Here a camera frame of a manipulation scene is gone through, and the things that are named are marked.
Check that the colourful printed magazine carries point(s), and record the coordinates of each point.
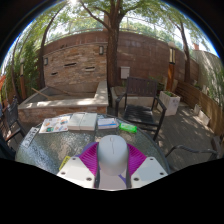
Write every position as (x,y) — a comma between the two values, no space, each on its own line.
(55,124)

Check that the white square planter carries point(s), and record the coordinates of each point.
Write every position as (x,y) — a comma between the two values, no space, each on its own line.
(168,104)

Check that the wooden lamp post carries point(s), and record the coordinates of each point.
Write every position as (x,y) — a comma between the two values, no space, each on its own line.
(22,83)
(171,73)

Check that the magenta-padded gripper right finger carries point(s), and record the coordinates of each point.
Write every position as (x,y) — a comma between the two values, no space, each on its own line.
(146,170)

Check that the purple paw-print mouse pad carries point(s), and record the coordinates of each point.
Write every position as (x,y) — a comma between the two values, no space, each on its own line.
(86,145)

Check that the small white and blue book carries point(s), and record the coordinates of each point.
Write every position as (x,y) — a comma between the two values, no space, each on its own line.
(107,123)

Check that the green wrapped pack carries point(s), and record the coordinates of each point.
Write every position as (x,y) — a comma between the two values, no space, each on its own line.
(128,127)

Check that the black slatted metal chair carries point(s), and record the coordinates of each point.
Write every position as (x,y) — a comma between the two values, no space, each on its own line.
(140,113)

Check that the grey printed card strip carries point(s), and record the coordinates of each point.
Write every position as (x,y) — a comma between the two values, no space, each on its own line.
(30,136)

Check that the white computer mouse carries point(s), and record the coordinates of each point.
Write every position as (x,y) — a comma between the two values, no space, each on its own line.
(112,155)

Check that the black wall lamp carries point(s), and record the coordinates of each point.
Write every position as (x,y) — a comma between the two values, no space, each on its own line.
(45,61)
(101,50)

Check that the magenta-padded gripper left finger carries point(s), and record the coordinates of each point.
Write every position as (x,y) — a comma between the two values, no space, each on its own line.
(78,170)

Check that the black metal patio chair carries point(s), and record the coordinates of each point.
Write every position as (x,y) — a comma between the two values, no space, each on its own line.
(11,116)

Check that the large tree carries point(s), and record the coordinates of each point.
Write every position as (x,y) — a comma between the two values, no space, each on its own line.
(112,56)

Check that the thin tree trunk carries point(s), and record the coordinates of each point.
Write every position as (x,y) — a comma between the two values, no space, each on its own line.
(41,63)
(187,63)

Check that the grey utility box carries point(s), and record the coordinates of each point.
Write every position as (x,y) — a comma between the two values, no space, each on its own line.
(125,72)

